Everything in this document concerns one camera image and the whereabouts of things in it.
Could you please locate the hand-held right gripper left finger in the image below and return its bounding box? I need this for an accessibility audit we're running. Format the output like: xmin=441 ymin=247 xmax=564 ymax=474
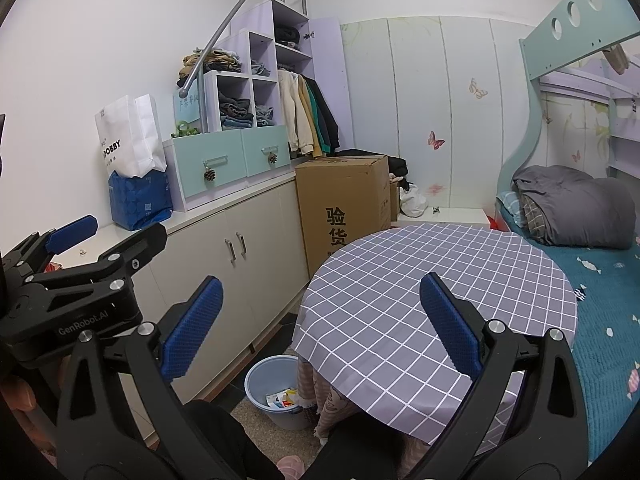
xmin=55 ymin=275 xmax=246 ymax=480

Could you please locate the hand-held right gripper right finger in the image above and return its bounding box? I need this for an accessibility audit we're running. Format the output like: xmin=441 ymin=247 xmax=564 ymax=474
xmin=400 ymin=272 xmax=591 ymax=480

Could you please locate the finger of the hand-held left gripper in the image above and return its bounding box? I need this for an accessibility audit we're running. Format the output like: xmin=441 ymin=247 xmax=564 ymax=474
xmin=0 ymin=215 xmax=98 ymax=273
xmin=30 ymin=223 xmax=168 ymax=291

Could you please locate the blue plastic bin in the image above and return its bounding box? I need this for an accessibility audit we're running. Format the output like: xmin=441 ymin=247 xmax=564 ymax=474
xmin=244 ymin=355 xmax=318 ymax=432

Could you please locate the orange white plastic bag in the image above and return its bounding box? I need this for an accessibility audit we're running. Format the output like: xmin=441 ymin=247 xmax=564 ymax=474
xmin=267 ymin=389 xmax=307 ymax=410

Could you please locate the person's left hand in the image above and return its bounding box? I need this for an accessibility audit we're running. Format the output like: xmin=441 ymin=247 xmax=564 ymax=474
xmin=0 ymin=375 xmax=58 ymax=461

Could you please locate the blue tissue pack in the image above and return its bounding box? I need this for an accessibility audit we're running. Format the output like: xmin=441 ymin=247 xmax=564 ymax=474
xmin=108 ymin=170 xmax=174 ymax=232

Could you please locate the white low cabinet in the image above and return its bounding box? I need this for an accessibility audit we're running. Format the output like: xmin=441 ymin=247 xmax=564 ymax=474
xmin=50 ymin=172 xmax=312 ymax=456

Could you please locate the grey checked tablecloth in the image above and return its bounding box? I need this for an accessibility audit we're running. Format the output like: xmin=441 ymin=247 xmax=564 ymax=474
xmin=291 ymin=224 xmax=578 ymax=446

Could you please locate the white low platform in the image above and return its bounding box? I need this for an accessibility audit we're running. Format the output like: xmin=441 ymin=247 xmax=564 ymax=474
xmin=391 ymin=207 xmax=493 ymax=231

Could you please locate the white paper bag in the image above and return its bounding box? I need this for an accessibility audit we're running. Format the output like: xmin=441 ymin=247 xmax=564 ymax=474
xmin=95 ymin=94 xmax=168 ymax=178

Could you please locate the large teal drawer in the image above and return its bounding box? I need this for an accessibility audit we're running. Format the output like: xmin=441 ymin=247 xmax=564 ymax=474
xmin=172 ymin=132 xmax=248 ymax=201

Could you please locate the blue plaid pillow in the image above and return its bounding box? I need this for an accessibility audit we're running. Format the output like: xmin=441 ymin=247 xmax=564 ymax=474
xmin=497 ymin=191 xmax=526 ymax=231

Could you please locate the pink quilted table skirt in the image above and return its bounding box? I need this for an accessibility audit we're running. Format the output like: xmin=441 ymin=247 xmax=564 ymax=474
xmin=297 ymin=355 xmax=521 ymax=466

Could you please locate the small teal drawer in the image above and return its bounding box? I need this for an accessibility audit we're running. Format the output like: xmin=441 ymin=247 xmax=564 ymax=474
xmin=241 ymin=126 xmax=292 ymax=178

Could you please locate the teal paper sign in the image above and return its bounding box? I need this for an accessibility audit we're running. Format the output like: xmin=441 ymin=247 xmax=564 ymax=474
xmin=173 ymin=82 xmax=206 ymax=131

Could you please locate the pink slipper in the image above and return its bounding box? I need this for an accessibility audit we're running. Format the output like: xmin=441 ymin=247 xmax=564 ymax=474
xmin=276 ymin=455 xmax=306 ymax=480

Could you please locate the grey quilt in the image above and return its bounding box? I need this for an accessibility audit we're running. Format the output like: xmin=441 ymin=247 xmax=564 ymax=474
xmin=511 ymin=165 xmax=637 ymax=251

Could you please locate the tall cardboard box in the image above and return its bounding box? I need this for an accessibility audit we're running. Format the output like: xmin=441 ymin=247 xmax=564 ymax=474
xmin=294 ymin=155 xmax=392 ymax=278

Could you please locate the folded khaki clothes pile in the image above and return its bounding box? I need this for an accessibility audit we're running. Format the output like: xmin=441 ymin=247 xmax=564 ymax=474
xmin=176 ymin=47 xmax=242 ymax=88

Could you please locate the cream hanging jacket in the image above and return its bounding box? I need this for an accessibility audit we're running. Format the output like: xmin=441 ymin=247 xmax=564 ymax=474
xmin=277 ymin=70 xmax=321 ymax=157

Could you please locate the green hanging garment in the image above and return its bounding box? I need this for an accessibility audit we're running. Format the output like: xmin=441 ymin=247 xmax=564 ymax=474
xmin=307 ymin=85 xmax=333 ymax=156

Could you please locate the dark hanging jacket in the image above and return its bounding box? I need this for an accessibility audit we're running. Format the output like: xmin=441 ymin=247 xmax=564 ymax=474
xmin=312 ymin=77 xmax=342 ymax=153

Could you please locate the grey metal handrail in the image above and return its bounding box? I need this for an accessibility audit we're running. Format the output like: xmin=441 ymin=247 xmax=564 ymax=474
xmin=179 ymin=0 xmax=308 ymax=101

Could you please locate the lilac stepped cubby shelf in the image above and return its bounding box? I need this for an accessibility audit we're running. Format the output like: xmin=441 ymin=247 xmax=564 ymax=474
xmin=200 ymin=0 xmax=351 ymax=156

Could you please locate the brown hanging pouch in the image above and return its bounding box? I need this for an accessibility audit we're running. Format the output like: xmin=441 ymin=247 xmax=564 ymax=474
xmin=601 ymin=44 xmax=628 ymax=73

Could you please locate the teal bunk bed frame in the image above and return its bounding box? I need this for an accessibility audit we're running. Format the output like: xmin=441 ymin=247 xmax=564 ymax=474
xmin=495 ymin=0 xmax=640 ymax=201

